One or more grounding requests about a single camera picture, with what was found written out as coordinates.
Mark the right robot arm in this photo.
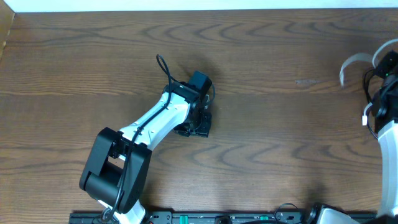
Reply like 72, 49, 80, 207
340, 50, 397, 223

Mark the white usb cable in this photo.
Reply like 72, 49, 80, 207
338, 39, 398, 127

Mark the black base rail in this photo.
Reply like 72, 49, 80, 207
68, 202, 377, 224

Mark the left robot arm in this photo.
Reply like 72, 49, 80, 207
79, 71, 214, 223

